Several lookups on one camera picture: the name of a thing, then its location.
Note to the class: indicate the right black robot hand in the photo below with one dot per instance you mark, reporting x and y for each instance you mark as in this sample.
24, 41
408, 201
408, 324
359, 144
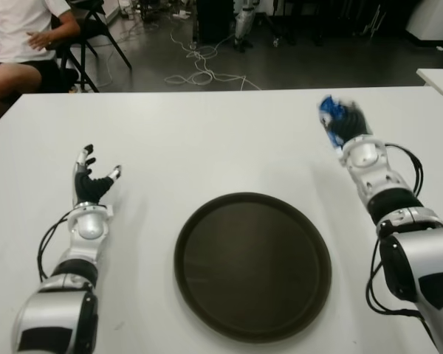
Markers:
350, 123

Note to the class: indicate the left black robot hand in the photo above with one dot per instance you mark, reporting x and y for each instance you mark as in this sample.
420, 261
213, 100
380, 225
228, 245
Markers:
88, 187

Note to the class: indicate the blue Oreo packet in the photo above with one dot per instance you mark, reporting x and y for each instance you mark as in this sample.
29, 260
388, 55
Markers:
330, 110

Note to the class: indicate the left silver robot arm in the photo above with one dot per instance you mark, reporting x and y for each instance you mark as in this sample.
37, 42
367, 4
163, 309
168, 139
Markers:
88, 228

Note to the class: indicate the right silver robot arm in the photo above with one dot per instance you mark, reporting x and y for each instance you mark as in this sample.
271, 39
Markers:
409, 228

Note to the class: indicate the white side table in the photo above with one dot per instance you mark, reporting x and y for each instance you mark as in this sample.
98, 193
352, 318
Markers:
441, 81

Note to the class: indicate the black stand leg with caster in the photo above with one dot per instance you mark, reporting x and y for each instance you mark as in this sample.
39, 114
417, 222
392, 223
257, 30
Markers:
276, 41

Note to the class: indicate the small white floor object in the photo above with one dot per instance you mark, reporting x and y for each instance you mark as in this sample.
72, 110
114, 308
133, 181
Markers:
438, 48

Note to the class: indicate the white machine housing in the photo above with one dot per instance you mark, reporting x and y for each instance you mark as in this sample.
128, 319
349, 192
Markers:
435, 14

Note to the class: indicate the silver humanoid robot legs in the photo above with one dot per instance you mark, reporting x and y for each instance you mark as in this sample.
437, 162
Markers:
243, 22

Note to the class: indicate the black folding chair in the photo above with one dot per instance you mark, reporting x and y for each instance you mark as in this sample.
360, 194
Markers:
94, 27

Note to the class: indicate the seated person in white shirt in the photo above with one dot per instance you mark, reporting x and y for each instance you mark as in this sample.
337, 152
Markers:
18, 33

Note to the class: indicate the black cabinet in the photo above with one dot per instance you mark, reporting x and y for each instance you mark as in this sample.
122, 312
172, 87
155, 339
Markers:
216, 18

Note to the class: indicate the round dark brown tray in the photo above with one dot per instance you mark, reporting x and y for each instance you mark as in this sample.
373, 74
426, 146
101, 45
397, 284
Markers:
253, 267

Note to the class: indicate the white low cabinet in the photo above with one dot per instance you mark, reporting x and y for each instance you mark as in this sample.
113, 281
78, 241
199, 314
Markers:
110, 7

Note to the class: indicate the white power strip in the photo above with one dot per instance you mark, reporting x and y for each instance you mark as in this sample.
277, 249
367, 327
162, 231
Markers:
182, 15

